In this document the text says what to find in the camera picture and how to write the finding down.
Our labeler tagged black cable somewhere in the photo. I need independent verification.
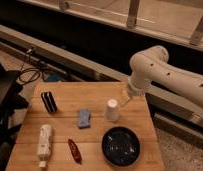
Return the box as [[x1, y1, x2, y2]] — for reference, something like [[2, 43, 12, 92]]
[[17, 47, 46, 85]]

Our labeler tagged dark blue plate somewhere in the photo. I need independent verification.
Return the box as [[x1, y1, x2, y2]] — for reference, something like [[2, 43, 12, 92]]
[[101, 126, 140, 167]]

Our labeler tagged blue sponge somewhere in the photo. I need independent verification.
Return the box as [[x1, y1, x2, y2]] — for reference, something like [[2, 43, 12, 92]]
[[77, 109, 91, 129]]

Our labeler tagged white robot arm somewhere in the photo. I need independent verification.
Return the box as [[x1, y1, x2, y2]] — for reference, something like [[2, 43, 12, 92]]
[[121, 45, 203, 108]]

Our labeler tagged wooden table board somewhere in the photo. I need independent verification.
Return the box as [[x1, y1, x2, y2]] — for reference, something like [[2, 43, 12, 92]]
[[6, 82, 164, 171]]

